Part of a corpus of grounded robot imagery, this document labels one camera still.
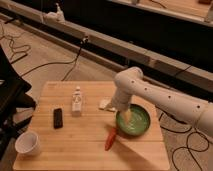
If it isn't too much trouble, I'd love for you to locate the black cable right floor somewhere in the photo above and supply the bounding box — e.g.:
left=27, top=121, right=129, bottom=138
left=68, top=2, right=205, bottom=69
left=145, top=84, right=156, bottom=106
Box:
left=157, top=109, right=213, bottom=171

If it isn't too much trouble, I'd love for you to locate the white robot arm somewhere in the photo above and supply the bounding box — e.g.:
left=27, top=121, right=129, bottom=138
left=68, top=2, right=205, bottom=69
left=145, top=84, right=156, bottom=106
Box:
left=107, top=67, right=213, bottom=138

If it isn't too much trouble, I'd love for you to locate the black rectangular block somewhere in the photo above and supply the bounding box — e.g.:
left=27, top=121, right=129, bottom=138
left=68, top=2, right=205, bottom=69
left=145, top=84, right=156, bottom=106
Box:
left=53, top=108, right=63, bottom=129

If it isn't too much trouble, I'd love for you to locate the black chair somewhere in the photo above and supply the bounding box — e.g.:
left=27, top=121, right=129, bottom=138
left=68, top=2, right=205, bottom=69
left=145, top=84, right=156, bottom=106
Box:
left=0, top=45, right=36, bottom=160

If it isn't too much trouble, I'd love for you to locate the white sponge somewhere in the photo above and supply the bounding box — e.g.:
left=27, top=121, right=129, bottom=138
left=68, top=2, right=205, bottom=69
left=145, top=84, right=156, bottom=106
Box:
left=99, top=99, right=115, bottom=112

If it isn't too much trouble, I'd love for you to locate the black floor cable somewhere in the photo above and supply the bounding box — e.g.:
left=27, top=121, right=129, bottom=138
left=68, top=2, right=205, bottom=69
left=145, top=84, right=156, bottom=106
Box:
left=19, top=37, right=90, bottom=82

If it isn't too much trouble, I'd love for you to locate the white clamp on rail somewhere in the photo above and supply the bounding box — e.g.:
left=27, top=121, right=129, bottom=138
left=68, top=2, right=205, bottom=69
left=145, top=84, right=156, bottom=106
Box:
left=44, top=4, right=65, bottom=23

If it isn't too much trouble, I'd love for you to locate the white bottle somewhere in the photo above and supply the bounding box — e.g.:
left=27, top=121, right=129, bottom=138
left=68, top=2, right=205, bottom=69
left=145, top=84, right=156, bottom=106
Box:
left=72, top=86, right=82, bottom=117

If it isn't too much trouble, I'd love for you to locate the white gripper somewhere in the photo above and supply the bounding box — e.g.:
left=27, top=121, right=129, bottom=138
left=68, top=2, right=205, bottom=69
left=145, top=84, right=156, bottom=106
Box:
left=105, top=96, right=131, bottom=123

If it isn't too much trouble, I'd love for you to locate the green bowl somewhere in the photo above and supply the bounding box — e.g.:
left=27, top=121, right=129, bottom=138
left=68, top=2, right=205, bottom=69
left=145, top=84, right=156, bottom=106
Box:
left=116, top=104, right=151, bottom=136

